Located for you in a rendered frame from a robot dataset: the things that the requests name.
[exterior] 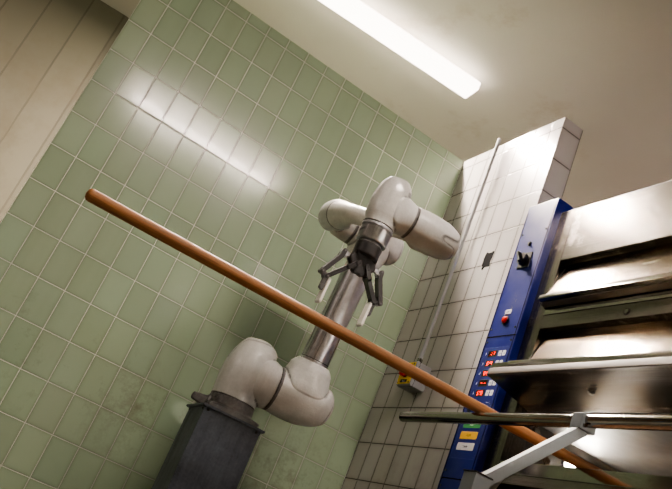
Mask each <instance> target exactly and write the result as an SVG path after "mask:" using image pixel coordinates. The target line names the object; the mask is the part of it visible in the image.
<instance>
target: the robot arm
mask: <svg viewBox="0 0 672 489"><path fill-rule="evenodd" d="M411 197H412V192H411V187H410V184H409V183H408V182H407V181H406V180H404V179H402V178H399V177H395V176H391V177H388V178H386V179H385V180H383V181H382V182H381V183H380V184H379V185H378V187H377V188H376V190H375V191H374V193H373V195H372V197H371V199H370V201H369V203H368V205H367V208H365V207H362V206H358V205H355V204H351V203H349V202H347V201H345V200H339V199H335V200H331V201H328V202H327V203H325V204H324V205H323V206H322V207H321V209H320V211H319V214H318V220H319V223H320V225H321V226H322V228H323V229H325V230H327V231H330V233H331V234H332V235H334V236H335V237H336V238H338V239H339V240H341V241H342V242H344V243H346V244H347V248H344V249H341V250H340V251H339V253H338V254H337V256H335V257H334V258H333V259H331V260H330V261H329V262H327V263H326V264H325V265H324V266H322V267H321V268H320V269H318V273H320V274H321V278H322V279H321V281H320V283H319V285H318V288H319V289H320V291H319V293H318V295H317V297H316V299H315V303H320V302H321V301H322V299H323V297H324V295H325V292H326V290H327V288H328V286H329V284H330V282H331V279H330V278H329V277H332V276H334V275H336V274H339V273H340V275H339V277H338V280H337V282H336V284H335V286H334V288H333V290H332V292H331V294H330V296H329V298H328V300H327V302H326V304H325V306H324V309H323V311H322V313H321V314H322V315H323V316H325V317H327V318H329V319H331V320H332V321H334V322H336V323H338V324H340V325H342V326H343V327H345V328H347V326H348V323H349V321H350V319H351V317H352V315H353V313H354V312H355V309H356V307H357V305H358V303H359V301H360V299H361V297H362V295H363V293H364V290H366V294H367V298H368V303H366V304H365V306H364V308H363V310H362V313H361V315H360V317H359V319H358V322H357V324H356V326H357V327H359V326H363V324H364V322H365V320H366V317H367V316H370V315H371V313H372V311H373V309H374V307H375V306H376V307H378V306H382V305H383V280H382V279H383V276H384V271H383V270H381V271H380V270H379V269H380V268H381V267H382V266H383V265H385V266H388V265H392V264H394V263H395V262H396V261H397V260H398V259H399V258H400V256H401V254H402V252H403V249H404V242H403V241H405V242H406V243H407V245H408V246H409V247H410V248H411V249H413V250H415V251H418V252H420V253H422V254H424V255H426V256H431V257H433V258H436V259H441V260H447V259H449V258H452V257H453V256H454V255H455V254H456V252H457V251H458V249H459V247H460V244H461V240H460V235H459V233H458V232H457V231H456V230H455V228H454V227H453V226H452V225H450V224H449V223H448V222H446V221H445V220H443V219H442V218H440V217H438V216H437V215H435V214H433V213H431V212H429V211H427V210H424V209H422V208H420V207H419V206H417V205H416V204H415V203H414V202H413V201H412V200H411ZM345 257H346V260H347V261H346V263H345V265H344V266H342V267H340V268H337V269H335V270H333V271H330V272H328V273H327V272H326V271H327V270H328V269H329V268H331V267H332V266H333V265H334V264H336V263H337V262H338V261H340V260H341V259H342V258H345ZM372 273H374V276H375V293H374V289H373V285H372ZM340 340H341V339H339V338H337V337H335V336H334V335H332V334H330V333H328V332H326V331H324V330H323V329H321V328H319V327H317V326H315V327H314V329H313V331H312V333H311V335H310V338H309V340H308V342H307V344H306V346H305V348H304V350H303V352H302V354H301V356H297V357H295V358H293V359H291V361H290V362H289V363H288V364H287V365H286V367H285V368H284V367H282V366H281V365H280V364H279V363H278V362H277V361H276V360H277V357H278V356H277V353H276V351H275V349H274V348H273V347H272V345H271V344H269V343H268V342H266V341H263V340H261V339H257V338H252V337H249V338H246V339H245V340H243V341H242V342H241V343H239V344H238V345H237V346H236V347H235V348H234V349H233V350H232V351H231V352H230V353H229V355H228V356H227V358H226V360H225V361H224V363H223V365H222V367H221V369H220V371H219V373H218V375H217V378H216V380H215V383H214V386H213V389H212V391H211V393H210V395H205V394H202V393H199V392H196V391H194V392H193V393H192V395H191V398H192V399H193V400H195V401H196V403H202V402H205V403H207V404H209V405H212V406H214V407H216V408H218V409H220V410H222V411H224V412H226V413H228V414H230V415H232V416H234V417H236V418H238V419H241V420H243V421H245V422H247V423H249V424H251V425H253V426H255V427H257V428H258V426H259V424H258V423H256V422H254V421H253V420H252V419H251V418H252V415H253V412H254V410H255V408H261V409H263V410H265V411H267V412H269V413H270V414H272V415H274V416H275V417H277V418H279V419H282V420H284V421H286V422H289V423H291V424H294V425H299V426H305V427H316V426H321V425H323V424H324V423H325V422H326V421H327V420H328V419H329V417H330V416H331V414H332V412H333V409H334V396H333V393H332V391H331V390H329V386H330V380H331V376H330V372H329V370H327V368H328V366H329V364H330V361H331V359H332V357H333V355H334V353H335V351H336V349H337V347H338V345H339V342H340Z"/></svg>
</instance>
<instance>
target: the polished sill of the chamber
mask: <svg viewBox="0 0 672 489"><path fill-rule="evenodd" d="M513 475H520V476H528V477H537V478H546V479H554V480H563V481H571V482H580V483H588V484H597V485H606V486H614V487H623V488H631V489H672V477H671V476H660V475H650V474H639V473H628V472H618V471H607V470H597V469H586V468H576V467H565V466H555V465H544V464H532V465H530V466H528V467H526V468H524V469H522V470H520V471H518V472H516V473H514V474H513Z"/></svg>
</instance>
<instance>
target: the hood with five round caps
mask: <svg viewBox="0 0 672 489"><path fill-rule="evenodd" d="M670 243H672V181H669V182H666V183H662V184H659V185H655V186H652V187H649V188H645V189H642V190H639V191H635V192H632V193H628V194H625V195H622V196H618V197H615V198H612V199H608V200H605V201H602V202H598V203H595V204H591V205H588V206H585V207H581V208H578V209H576V211H575V215H574V218H573V221H572V224H571V228H570V231H569V234H568V238H567V241H566V244H565V248H564V251H563V254H562V258H561V261H562V262H564V263H565V264H568V265H572V264H577V263H582V262H586V261H591V260H596V259H600V258H605V257H610V256H614V255H619V254H624V253H628V252H633V251H638V250H642V249H647V248H652V247H656V246H661V245H666V244H670Z"/></svg>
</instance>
